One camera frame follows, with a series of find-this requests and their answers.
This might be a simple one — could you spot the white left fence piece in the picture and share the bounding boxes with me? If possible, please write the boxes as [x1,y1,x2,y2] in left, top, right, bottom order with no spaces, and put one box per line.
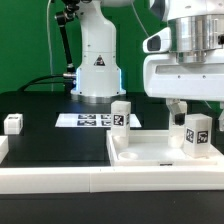
[0,136,9,163]

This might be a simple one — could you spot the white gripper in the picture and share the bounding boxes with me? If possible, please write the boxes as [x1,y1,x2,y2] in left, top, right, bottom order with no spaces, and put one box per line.
[143,53,224,132]

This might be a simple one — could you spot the black base cables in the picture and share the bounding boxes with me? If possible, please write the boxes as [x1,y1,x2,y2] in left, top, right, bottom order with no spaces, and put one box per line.
[17,73,76,93]

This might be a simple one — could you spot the white front fence wall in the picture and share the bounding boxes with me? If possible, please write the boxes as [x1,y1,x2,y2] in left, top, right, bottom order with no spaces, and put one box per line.
[0,166,224,194]

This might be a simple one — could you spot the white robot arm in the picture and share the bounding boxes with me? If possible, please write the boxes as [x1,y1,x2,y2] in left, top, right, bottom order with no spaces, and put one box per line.
[63,0,224,131]

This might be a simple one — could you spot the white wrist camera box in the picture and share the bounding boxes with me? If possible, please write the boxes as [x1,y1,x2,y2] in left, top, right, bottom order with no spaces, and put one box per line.
[143,27,171,53]

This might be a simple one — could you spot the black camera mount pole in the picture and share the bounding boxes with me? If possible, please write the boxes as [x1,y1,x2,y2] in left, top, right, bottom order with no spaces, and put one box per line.
[54,3,81,79]

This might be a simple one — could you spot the white tag marker sheet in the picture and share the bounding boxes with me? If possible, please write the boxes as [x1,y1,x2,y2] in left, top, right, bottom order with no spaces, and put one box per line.
[55,113,141,128]

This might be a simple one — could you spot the white square tabletop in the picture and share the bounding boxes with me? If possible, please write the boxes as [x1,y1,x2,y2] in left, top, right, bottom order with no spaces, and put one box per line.
[106,130,224,166]

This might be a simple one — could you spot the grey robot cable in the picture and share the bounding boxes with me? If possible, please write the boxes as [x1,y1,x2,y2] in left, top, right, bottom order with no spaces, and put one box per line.
[46,0,55,92]

